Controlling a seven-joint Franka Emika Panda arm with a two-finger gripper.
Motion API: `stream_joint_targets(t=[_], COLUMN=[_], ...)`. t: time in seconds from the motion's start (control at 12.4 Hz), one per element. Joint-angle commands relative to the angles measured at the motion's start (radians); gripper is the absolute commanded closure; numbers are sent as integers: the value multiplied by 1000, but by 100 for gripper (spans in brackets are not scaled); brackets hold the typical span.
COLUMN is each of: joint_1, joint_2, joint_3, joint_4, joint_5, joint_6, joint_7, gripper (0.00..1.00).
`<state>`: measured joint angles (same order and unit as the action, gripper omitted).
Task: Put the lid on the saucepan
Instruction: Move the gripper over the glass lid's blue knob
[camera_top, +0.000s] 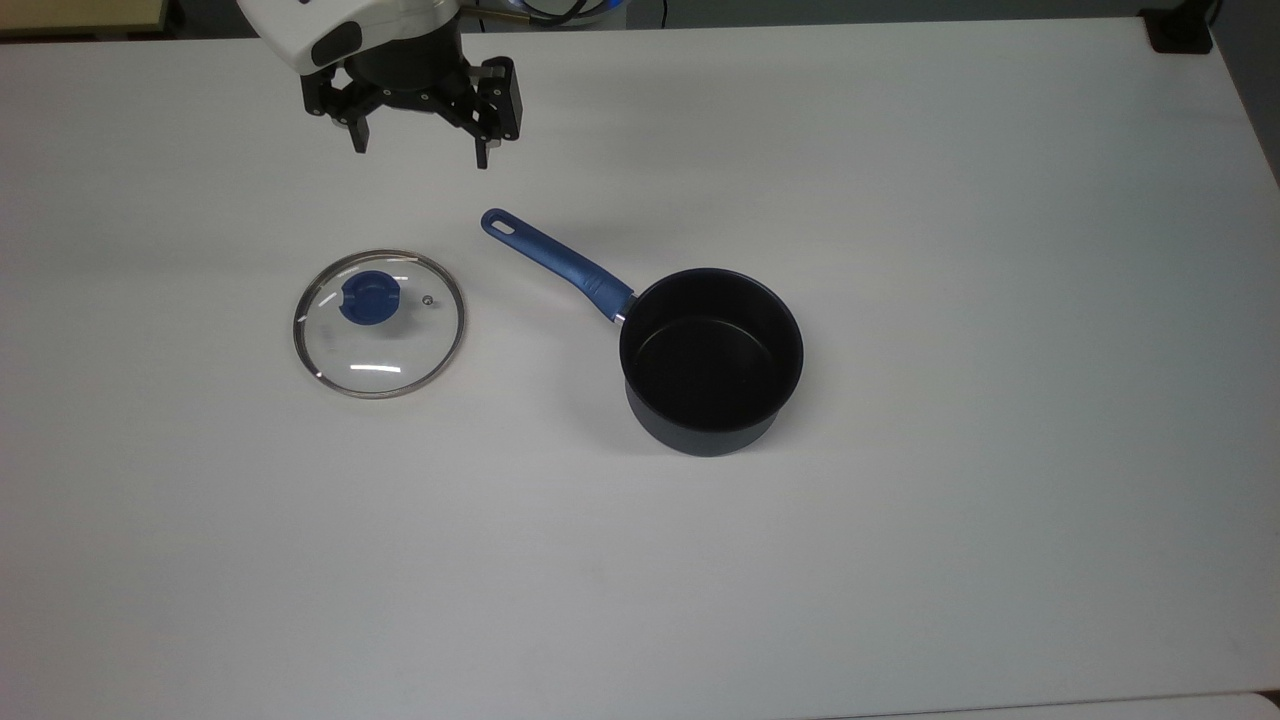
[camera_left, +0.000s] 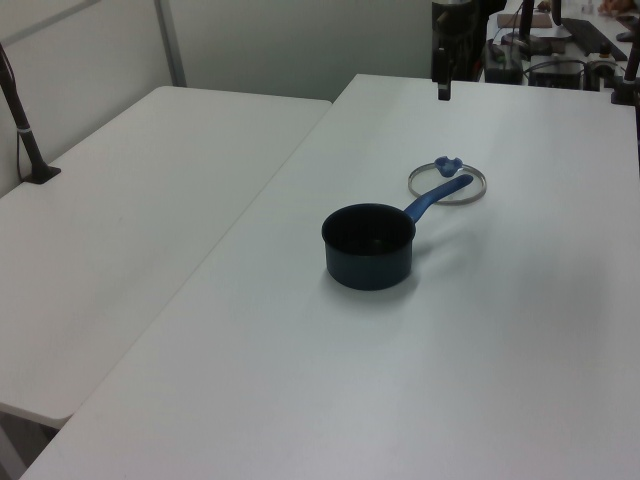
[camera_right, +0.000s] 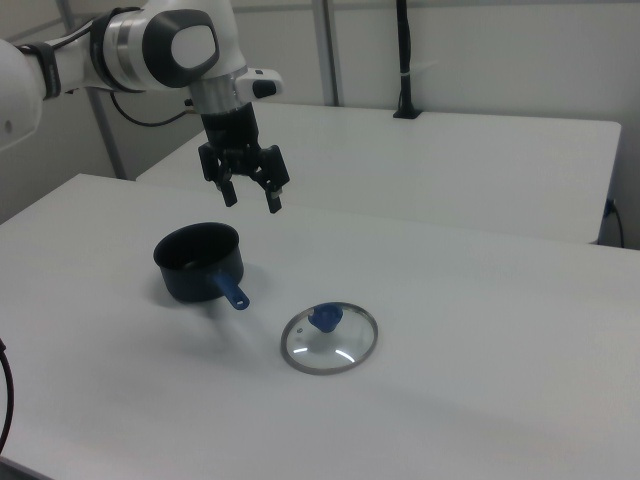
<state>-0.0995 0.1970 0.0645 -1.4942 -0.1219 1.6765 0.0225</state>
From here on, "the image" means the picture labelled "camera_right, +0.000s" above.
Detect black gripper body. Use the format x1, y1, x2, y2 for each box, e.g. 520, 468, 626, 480
200, 103, 266, 177

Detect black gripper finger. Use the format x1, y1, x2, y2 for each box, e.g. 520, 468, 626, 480
251, 144, 292, 216
197, 142, 240, 209

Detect glass lid with blue knob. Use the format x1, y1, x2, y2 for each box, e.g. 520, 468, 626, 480
280, 301, 380, 375

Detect white background table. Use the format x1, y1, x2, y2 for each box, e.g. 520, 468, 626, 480
134, 101, 623, 247

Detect black pole with base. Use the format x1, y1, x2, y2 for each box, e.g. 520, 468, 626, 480
392, 0, 424, 121

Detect dark saucepan with blue handle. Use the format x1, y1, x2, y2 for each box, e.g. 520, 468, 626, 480
152, 222, 251, 312

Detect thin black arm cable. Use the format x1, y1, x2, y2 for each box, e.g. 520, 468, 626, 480
109, 91, 202, 127

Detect black cable with metal connector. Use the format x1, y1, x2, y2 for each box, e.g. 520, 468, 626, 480
0, 336, 16, 442

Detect black cable with blue plug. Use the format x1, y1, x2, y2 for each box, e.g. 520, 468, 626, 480
604, 198, 627, 248

